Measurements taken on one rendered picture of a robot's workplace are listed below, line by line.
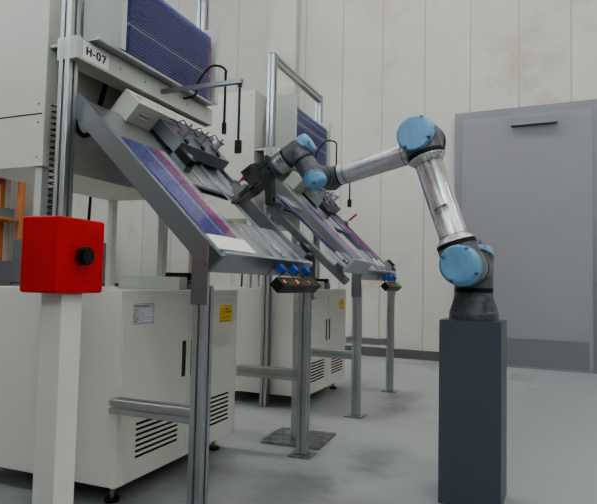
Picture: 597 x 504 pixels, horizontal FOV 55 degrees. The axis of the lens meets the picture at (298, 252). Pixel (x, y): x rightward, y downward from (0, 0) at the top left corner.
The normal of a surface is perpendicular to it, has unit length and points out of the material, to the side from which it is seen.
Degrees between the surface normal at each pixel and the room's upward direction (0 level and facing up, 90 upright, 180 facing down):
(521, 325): 90
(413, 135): 83
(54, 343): 90
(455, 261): 97
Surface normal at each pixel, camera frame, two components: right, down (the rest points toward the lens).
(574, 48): -0.43, -0.06
